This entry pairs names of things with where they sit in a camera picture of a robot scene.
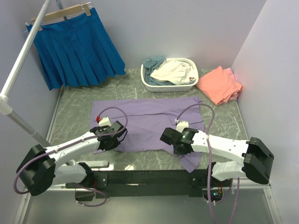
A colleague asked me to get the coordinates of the blue pleated skirt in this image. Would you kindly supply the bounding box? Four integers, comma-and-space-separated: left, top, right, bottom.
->
34, 8, 126, 90

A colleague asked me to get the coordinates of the folded orange t shirt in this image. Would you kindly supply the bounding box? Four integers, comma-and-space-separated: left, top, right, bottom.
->
196, 66, 230, 105

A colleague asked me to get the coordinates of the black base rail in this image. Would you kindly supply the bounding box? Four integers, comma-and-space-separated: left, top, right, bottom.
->
64, 169, 233, 199

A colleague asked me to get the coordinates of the grey blue t shirt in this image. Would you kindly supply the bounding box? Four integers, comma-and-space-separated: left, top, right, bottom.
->
142, 56, 166, 86

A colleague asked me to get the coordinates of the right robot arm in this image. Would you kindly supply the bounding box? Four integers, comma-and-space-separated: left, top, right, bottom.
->
160, 127, 274, 185

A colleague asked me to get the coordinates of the white t shirt in basket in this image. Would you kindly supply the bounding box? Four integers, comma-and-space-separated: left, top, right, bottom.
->
150, 59, 197, 85

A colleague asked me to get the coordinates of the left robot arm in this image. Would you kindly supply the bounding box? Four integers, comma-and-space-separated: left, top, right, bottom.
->
16, 121, 127, 196

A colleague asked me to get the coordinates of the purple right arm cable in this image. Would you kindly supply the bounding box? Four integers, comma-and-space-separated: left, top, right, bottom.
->
174, 104, 240, 224

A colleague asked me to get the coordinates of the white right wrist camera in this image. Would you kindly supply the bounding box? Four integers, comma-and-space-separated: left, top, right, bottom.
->
175, 119, 189, 133

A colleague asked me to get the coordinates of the white plastic laundry basket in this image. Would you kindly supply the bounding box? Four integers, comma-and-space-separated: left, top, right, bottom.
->
141, 56, 199, 92

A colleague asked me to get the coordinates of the folded pink t shirt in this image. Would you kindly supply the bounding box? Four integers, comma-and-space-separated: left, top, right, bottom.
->
224, 68, 243, 101

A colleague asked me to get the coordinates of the aluminium frame rail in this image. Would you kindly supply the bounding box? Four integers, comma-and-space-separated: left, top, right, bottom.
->
23, 169, 272, 192

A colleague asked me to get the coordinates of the wooden clothes hanger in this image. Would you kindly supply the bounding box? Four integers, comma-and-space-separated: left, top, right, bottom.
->
30, 0, 93, 31

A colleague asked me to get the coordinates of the purple t shirt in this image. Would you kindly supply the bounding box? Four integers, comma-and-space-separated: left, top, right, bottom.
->
90, 96, 206, 174

